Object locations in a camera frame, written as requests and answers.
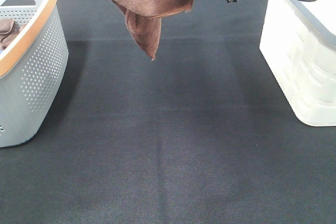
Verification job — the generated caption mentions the brown towel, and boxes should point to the brown towel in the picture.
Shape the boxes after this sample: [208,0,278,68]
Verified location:
[111,0,194,60]

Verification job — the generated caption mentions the white plastic storage box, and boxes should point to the white plastic storage box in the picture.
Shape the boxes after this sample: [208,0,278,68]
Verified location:
[259,0,335,126]

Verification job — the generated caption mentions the grey basket with orange rim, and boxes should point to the grey basket with orange rim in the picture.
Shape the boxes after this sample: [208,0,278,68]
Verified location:
[1,0,68,147]

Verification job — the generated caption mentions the brown towels in basket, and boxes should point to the brown towels in basket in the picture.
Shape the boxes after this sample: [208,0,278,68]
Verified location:
[1,19,26,51]

